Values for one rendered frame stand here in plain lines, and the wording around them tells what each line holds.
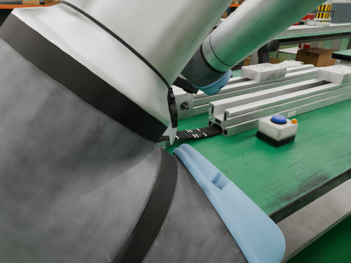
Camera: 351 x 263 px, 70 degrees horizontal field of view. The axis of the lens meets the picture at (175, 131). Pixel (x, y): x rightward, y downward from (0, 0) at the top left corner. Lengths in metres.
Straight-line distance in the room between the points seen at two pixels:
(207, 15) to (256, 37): 0.27
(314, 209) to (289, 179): 0.85
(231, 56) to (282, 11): 0.11
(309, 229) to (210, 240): 1.23
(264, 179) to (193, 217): 0.48
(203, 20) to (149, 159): 0.09
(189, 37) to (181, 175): 0.09
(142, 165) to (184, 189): 0.03
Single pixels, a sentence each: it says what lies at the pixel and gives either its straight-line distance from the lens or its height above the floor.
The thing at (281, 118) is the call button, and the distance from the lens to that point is 0.79.
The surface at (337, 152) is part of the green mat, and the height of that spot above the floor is 0.78.
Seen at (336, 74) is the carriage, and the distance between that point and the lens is 1.21.
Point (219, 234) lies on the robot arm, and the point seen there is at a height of 1.02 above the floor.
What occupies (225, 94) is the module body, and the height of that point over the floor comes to 0.84.
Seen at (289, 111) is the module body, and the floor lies 0.81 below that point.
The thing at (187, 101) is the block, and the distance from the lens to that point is 0.89.
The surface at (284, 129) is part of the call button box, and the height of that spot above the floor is 0.84.
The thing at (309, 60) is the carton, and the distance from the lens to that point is 4.69.
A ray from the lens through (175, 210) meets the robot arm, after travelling 0.16.
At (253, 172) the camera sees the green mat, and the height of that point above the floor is 0.78.
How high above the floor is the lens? 1.15
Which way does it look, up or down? 27 degrees down
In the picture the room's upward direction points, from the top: straight up
